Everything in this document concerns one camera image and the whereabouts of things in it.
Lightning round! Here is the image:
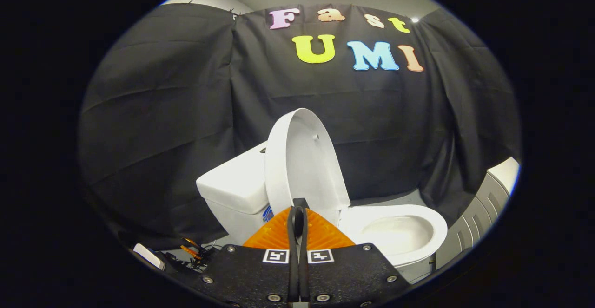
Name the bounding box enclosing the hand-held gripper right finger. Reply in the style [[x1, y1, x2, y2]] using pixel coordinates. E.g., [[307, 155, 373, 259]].
[[299, 199, 410, 307]]

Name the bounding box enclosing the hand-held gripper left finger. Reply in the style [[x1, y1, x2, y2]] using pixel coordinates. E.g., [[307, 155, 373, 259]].
[[195, 199, 301, 305]]

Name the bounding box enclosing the white toilet lid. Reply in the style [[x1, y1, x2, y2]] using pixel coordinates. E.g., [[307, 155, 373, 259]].
[[265, 108, 351, 228]]

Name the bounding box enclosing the white toilet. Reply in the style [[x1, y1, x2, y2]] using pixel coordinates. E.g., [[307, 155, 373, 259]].
[[196, 142, 449, 284]]

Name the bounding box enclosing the white toilet seat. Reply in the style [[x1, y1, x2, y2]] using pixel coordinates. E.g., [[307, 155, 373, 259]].
[[338, 204, 449, 257]]

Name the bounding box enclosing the small white device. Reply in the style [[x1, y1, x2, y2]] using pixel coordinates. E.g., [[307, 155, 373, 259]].
[[133, 243, 166, 271]]

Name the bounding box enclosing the white slotted cabinet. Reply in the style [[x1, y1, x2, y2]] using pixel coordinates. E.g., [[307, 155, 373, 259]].
[[436, 157, 520, 270]]

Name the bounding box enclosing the black backdrop cloth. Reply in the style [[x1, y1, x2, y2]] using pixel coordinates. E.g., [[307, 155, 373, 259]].
[[78, 2, 521, 253]]

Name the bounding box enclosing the tangle of cables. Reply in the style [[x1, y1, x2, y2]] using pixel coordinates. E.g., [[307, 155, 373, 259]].
[[178, 237, 220, 272]]

